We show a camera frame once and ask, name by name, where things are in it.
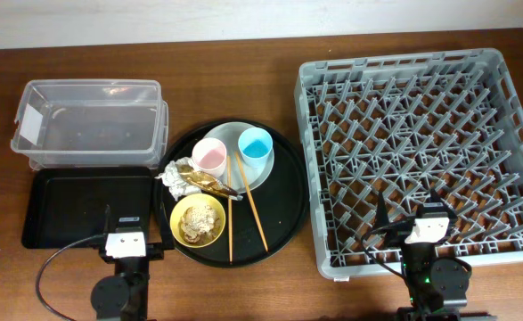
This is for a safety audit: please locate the clear plastic waste bin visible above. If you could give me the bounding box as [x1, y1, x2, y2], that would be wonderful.
[10, 79, 168, 170]

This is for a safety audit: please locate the blue cup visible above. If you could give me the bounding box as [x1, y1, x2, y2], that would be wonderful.
[238, 128, 273, 168]

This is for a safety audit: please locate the wooden chopstick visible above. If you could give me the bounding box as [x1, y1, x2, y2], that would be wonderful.
[226, 154, 233, 263]
[234, 152, 269, 252]

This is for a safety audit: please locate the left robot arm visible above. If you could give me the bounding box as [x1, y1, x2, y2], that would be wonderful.
[90, 207, 175, 320]

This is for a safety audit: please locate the white napkin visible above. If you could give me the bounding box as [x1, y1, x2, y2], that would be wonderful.
[156, 157, 201, 201]

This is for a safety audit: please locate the grey dishwasher rack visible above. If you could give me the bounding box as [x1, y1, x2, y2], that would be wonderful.
[294, 48, 523, 281]

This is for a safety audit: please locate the gold foil wrapper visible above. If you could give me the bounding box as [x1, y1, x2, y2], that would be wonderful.
[176, 164, 242, 201]

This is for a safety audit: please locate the food scraps pile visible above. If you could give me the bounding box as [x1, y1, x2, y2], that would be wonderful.
[180, 205, 220, 245]

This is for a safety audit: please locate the yellow bowl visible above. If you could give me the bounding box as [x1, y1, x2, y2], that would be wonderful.
[170, 193, 226, 248]

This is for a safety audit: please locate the pink cup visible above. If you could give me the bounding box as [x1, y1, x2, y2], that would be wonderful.
[192, 137, 227, 177]

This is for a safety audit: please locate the round black serving tray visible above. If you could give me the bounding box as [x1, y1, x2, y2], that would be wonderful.
[153, 119, 309, 268]

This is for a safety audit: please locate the black rectangular tray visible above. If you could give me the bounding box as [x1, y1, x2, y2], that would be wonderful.
[21, 167, 153, 249]

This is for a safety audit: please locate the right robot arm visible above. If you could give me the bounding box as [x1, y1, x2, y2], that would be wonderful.
[363, 190, 497, 320]

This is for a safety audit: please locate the grey plate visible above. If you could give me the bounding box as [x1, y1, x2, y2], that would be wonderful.
[205, 121, 274, 193]

